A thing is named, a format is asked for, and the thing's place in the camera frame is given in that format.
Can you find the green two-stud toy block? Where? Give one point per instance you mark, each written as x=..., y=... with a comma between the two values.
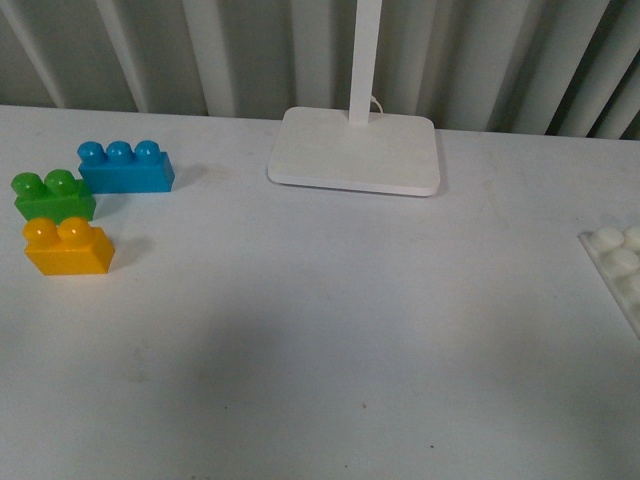
x=58, y=197

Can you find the yellow two-stud toy block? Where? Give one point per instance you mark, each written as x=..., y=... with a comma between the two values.
x=73, y=247

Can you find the blue three-stud toy block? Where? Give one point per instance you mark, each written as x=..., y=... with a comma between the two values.
x=122, y=169

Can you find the white studded base plate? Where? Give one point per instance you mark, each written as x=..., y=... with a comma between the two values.
x=615, y=255

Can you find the white desk lamp stand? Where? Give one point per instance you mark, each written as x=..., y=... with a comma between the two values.
x=357, y=150

